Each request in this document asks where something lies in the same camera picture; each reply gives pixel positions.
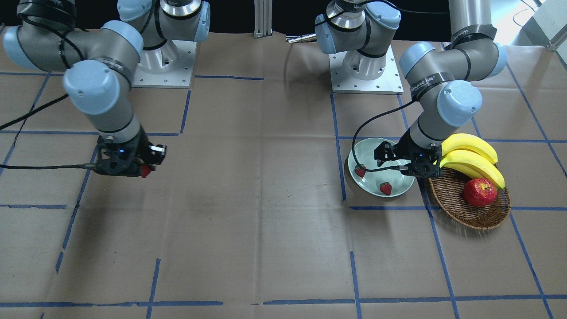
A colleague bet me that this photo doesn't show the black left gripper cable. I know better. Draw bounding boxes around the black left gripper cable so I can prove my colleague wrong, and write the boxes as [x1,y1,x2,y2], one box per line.
[353,98,417,172]

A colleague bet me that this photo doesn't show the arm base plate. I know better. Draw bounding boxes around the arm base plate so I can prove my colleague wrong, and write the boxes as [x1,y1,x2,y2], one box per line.
[329,46,404,94]
[132,40,197,89]

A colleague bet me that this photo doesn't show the red apple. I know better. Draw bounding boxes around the red apple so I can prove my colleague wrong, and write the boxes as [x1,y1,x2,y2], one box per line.
[462,178,498,207]

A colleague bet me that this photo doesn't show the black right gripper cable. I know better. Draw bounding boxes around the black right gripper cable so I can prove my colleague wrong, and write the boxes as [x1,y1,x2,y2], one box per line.
[0,93,98,170]

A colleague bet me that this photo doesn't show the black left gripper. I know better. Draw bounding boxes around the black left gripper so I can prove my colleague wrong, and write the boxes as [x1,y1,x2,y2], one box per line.
[374,131,443,179]

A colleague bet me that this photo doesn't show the red strawberry one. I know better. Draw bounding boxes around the red strawberry one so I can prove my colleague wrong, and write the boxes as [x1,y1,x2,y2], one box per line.
[379,182,392,196]
[139,165,152,178]
[354,164,366,178]

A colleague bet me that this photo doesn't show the brown wicker basket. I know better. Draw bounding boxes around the brown wicker basket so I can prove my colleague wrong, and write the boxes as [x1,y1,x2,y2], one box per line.
[421,159,512,230]

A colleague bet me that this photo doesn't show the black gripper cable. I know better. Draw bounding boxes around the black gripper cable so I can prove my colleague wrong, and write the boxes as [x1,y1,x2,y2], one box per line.
[353,98,417,172]
[0,93,98,170]

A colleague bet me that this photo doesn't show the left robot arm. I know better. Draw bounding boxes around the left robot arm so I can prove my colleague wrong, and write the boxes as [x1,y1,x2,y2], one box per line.
[315,0,508,178]

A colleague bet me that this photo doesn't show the light green plate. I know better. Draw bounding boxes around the light green plate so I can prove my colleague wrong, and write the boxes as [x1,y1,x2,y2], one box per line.
[346,137,416,198]

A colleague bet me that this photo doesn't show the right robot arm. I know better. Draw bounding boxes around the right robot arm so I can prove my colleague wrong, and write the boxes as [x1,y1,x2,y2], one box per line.
[3,0,210,177]

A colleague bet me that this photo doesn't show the yellow banana bunch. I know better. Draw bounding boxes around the yellow banana bunch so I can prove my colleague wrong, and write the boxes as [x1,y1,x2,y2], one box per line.
[434,133,505,190]

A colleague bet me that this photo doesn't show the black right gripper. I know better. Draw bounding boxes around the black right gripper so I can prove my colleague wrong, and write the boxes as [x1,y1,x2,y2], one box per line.
[93,127,167,177]

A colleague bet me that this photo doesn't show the aluminium profile post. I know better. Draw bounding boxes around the aluminium profile post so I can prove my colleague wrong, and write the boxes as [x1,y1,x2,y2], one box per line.
[253,0,273,39]

